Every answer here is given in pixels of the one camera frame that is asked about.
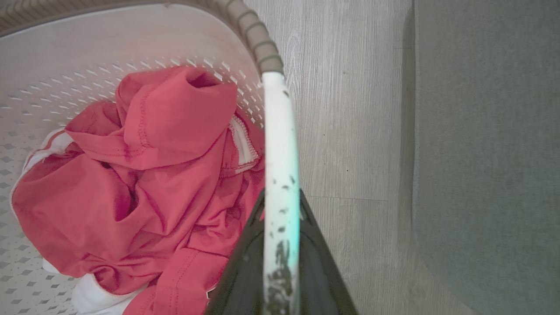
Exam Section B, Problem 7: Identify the grey rug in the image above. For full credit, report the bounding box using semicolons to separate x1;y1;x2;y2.
411;0;560;315

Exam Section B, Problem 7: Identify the red garment with white trim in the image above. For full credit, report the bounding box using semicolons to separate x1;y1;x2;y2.
10;66;266;315

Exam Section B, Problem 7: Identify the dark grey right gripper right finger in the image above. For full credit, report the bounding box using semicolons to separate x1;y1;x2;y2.
299;189;359;315

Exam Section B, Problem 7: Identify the white perforated laundry basket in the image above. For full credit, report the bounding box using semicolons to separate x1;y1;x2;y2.
0;0;301;315

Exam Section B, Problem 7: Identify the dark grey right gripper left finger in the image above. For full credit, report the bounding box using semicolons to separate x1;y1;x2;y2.
204;189;266;315

